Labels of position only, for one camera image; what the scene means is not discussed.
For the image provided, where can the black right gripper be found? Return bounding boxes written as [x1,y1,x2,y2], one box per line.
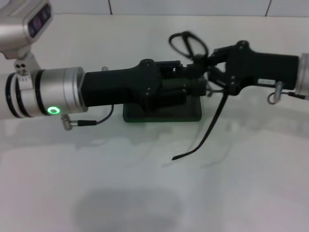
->
[194,40,300,96]

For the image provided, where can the green glasses case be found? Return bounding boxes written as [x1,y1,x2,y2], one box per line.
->
[122,96,203,123]

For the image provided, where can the gripper cable with plug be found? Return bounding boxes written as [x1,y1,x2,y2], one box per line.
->
[60,104,115,131]
[267,81,309,105]

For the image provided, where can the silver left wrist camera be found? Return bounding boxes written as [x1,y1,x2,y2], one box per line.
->
[0,0,54,76]

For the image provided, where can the left gripper cable with plug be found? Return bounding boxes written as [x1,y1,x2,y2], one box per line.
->
[60,104,115,131]

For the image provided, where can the black thin-frame glasses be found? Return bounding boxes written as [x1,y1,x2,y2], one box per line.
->
[169,30,230,161]

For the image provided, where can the right gripper cable with plug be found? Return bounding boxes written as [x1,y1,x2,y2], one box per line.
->
[267,81,309,105]

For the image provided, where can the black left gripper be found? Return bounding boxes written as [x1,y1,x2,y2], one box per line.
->
[80,58,204,112]

